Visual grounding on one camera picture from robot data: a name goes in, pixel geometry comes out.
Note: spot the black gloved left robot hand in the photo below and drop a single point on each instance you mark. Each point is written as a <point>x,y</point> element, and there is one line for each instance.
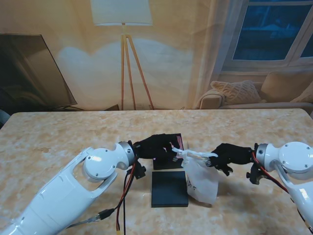
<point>155,147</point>

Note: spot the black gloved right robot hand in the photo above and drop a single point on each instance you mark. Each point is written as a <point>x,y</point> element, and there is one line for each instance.
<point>232,155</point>

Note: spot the black gift box pink inside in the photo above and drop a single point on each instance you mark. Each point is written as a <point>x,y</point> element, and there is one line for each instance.
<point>166,165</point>

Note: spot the white plastic bag orange print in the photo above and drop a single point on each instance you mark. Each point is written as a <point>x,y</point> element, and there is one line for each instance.
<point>201,178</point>

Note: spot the black gift box lid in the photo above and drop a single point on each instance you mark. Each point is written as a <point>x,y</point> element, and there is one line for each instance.
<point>168,191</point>

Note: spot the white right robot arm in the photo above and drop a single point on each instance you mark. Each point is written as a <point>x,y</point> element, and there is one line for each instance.
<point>288,171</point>

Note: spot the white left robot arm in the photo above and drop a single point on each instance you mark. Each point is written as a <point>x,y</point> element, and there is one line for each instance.
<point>63,193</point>

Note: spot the printed living room backdrop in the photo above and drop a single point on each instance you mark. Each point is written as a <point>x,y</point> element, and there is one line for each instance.
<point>171,61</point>

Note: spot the dark grey chair back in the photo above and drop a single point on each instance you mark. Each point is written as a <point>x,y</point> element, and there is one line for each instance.
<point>3,118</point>

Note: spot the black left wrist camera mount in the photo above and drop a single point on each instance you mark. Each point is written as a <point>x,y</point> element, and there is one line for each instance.
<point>139,170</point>

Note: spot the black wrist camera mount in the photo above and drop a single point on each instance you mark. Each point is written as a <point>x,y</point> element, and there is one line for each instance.
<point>139,170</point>
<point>254,176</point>

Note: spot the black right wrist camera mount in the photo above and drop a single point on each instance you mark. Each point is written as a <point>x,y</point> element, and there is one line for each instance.
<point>254,176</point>

